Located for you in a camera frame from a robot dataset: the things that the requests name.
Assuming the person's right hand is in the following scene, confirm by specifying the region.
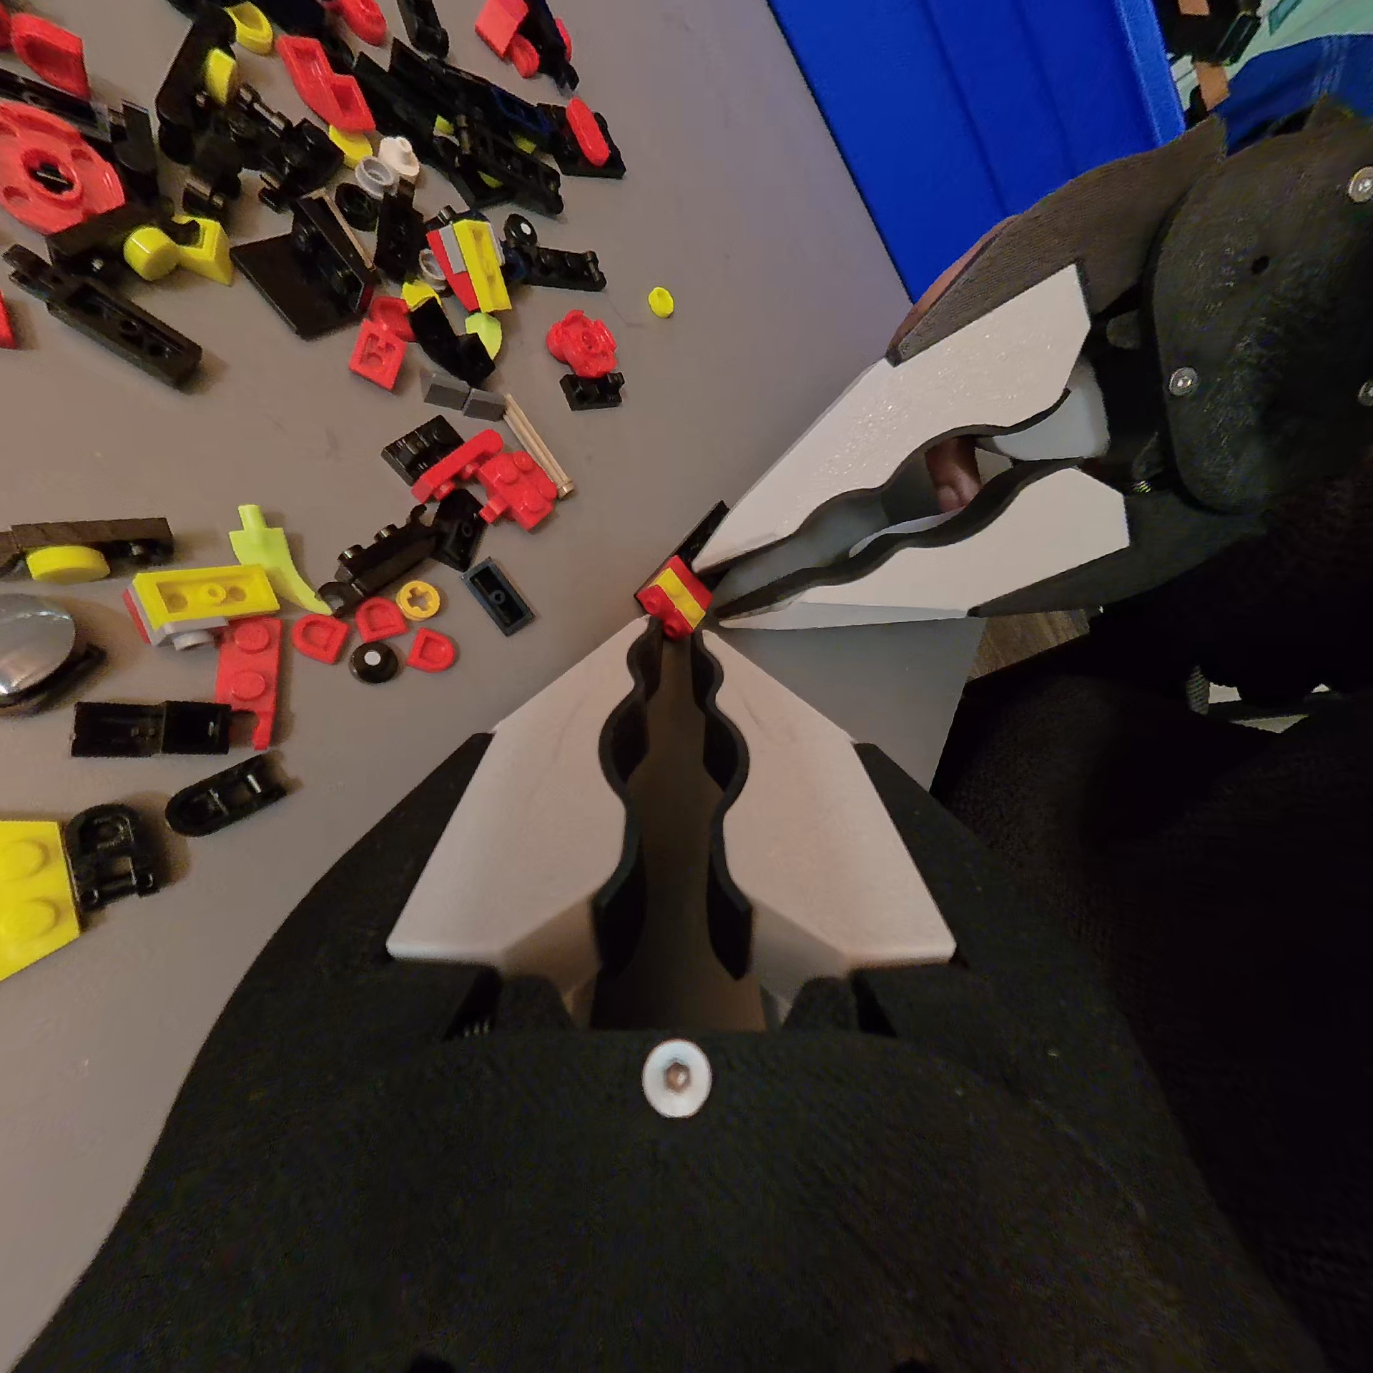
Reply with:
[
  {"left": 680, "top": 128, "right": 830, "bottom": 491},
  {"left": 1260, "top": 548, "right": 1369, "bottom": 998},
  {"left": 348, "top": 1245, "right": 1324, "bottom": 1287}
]
[{"left": 925, "top": 437, "right": 984, "bottom": 514}]

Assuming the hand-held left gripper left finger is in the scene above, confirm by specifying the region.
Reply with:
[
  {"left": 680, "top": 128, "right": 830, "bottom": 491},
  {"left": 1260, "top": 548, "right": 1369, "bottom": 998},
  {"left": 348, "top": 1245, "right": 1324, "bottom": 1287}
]
[{"left": 385, "top": 619, "right": 658, "bottom": 1024}]

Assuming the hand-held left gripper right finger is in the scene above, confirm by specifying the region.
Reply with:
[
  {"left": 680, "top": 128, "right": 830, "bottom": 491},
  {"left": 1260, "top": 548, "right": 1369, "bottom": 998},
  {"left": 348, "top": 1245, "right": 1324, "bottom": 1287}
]
[{"left": 691, "top": 630, "right": 957, "bottom": 1019}]

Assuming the person's dark knit clothing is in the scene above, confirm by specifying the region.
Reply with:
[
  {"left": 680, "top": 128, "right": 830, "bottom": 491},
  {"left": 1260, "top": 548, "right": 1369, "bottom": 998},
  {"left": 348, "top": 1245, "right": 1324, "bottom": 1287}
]
[{"left": 926, "top": 664, "right": 1373, "bottom": 1373}]

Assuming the small red yellow lego assembly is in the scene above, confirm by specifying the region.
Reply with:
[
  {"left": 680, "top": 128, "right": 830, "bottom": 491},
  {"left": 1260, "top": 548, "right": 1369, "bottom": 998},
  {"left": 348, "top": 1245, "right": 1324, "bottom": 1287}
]
[{"left": 634, "top": 498, "right": 732, "bottom": 640}]

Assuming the blue plastic bin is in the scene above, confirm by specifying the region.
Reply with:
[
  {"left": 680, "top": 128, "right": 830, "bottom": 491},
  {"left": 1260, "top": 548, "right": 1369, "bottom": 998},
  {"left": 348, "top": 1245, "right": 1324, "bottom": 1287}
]
[{"left": 766, "top": 0, "right": 1186, "bottom": 302}]

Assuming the person's right forearm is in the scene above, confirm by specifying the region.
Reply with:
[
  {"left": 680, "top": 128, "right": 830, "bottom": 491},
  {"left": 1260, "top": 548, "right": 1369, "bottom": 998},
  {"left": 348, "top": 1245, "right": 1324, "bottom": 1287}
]
[{"left": 1083, "top": 460, "right": 1373, "bottom": 709}]

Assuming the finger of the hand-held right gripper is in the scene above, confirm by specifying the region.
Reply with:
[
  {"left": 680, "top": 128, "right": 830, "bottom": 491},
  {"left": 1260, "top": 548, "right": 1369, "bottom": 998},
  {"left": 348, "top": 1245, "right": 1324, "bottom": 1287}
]
[
  {"left": 694, "top": 262, "right": 1114, "bottom": 584},
  {"left": 712, "top": 455, "right": 1134, "bottom": 632}
]

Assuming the blue fabric bag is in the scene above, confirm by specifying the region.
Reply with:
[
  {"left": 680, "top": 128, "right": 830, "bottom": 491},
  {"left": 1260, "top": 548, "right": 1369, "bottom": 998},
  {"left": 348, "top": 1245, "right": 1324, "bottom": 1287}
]
[{"left": 1222, "top": 32, "right": 1373, "bottom": 145}]

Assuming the pile of loose lego pieces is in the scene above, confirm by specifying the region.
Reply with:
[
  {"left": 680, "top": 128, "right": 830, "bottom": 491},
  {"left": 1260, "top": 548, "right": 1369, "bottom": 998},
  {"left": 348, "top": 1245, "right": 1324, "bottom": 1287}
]
[{"left": 0, "top": 0, "right": 680, "bottom": 982}]

